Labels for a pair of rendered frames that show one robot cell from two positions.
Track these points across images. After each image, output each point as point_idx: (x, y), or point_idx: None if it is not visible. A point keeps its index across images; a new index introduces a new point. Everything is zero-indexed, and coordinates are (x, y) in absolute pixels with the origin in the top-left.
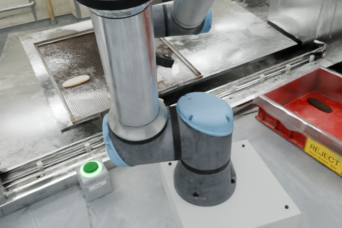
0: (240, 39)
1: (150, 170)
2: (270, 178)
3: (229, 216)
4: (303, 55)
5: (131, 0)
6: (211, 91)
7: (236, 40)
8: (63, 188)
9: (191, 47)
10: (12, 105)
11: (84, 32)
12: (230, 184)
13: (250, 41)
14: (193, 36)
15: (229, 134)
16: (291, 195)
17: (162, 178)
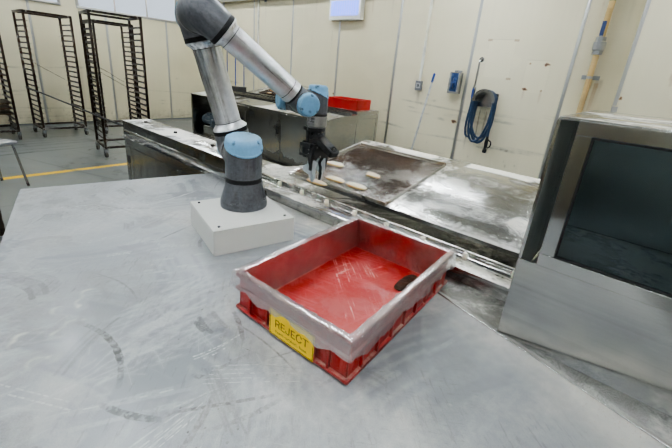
0: (481, 216)
1: None
2: (248, 223)
3: (211, 210)
4: (511, 268)
5: (185, 40)
6: (373, 216)
7: (474, 214)
8: None
9: (427, 193)
10: None
11: (394, 152)
12: (231, 200)
13: (484, 222)
14: (448, 191)
15: (231, 154)
16: (254, 257)
17: None
